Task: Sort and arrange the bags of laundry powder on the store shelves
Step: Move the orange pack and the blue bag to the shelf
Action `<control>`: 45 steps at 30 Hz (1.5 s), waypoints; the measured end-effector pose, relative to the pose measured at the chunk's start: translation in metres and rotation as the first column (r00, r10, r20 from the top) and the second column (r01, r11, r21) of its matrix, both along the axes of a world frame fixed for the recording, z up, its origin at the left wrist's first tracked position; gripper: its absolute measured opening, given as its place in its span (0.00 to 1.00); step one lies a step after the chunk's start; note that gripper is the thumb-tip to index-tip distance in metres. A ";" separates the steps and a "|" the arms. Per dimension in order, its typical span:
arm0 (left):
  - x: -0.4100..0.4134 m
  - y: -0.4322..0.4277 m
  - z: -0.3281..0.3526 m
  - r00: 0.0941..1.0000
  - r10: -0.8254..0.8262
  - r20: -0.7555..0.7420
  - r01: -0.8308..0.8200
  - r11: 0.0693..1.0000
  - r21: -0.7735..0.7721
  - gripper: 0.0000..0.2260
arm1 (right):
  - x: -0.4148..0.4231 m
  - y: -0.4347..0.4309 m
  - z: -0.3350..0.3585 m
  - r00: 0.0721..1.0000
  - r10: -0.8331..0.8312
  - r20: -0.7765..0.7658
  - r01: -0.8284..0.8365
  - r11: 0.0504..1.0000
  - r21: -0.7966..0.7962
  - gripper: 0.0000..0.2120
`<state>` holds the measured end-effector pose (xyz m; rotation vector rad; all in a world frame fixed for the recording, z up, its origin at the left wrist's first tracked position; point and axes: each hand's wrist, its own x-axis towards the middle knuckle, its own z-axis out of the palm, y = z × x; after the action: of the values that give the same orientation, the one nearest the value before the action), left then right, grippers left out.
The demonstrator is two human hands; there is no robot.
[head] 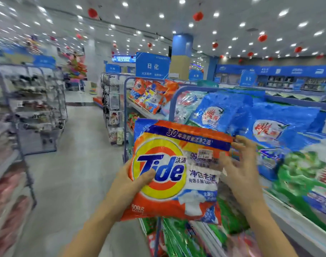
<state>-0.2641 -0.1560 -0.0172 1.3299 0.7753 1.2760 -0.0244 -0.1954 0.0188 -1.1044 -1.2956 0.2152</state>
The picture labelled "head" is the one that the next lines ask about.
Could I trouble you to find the orange OMO detergent bag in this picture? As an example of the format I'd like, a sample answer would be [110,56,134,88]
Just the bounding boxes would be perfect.
[130,79,153,105]

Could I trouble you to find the blue beige column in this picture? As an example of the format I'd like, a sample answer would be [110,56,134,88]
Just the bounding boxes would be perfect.
[170,34,194,81]

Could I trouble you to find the rows of round ceiling lights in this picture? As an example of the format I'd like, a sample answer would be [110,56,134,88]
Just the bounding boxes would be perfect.
[0,0,326,59]

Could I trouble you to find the white goods display stand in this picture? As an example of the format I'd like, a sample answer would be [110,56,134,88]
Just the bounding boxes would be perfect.
[100,72,133,145]

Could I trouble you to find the grey metal shelf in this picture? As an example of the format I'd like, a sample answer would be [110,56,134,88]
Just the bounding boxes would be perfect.
[123,77,326,257]

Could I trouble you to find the large blue hanging sign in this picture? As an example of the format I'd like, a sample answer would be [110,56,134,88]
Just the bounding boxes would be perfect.
[189,69,204,82]

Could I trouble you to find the person's left hand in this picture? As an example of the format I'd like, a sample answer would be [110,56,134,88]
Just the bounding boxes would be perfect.
[101,158,157,217]

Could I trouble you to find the orange blue small detergent packet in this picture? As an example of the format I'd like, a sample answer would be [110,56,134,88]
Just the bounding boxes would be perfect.
[120,120,233,225]
[147,81,180,115]

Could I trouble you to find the small blue hanging sign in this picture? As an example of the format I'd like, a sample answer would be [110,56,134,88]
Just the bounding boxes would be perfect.
[239,70,258,87]
[33,55,57,69]
[105,64,122,74]

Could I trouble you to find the blue wall sign band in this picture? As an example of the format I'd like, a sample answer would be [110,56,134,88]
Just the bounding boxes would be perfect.
[215,64,326,78]

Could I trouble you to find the row of green boxes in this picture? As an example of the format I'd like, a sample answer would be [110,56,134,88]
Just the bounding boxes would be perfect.
[259,87,326,102]

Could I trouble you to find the person's right hand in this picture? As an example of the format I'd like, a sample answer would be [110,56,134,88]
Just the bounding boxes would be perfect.
[219,135,266,209]

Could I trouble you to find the blue aisle sign board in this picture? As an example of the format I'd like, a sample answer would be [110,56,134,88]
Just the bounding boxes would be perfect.
[135,52,170,79]

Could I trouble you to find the rows of small red lanterns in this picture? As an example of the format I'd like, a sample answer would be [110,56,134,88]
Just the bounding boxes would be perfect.
[24,8,324,65]

